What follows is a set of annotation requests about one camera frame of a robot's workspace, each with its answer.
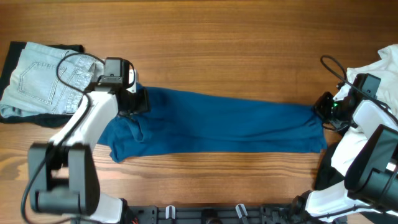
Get blue t-shirt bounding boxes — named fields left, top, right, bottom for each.
left=98, top=87, right=327, bottom=162

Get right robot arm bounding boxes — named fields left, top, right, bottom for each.
left=289, top=73, right=397, bottom=223

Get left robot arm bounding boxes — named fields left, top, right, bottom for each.
left=21, top=57, right=149, bottom=223

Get light blue denim jeans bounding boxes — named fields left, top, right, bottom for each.
left=1, top=42, right=103, bottom=118

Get white garment pile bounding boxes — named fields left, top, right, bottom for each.
left=330, top=44, right=398, bottom=177

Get black folded garment left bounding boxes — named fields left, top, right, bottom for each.
left=1, top=41, right=85, bottom=128

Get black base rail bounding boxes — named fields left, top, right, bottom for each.
left=120, top=203, right=322, bottom=224

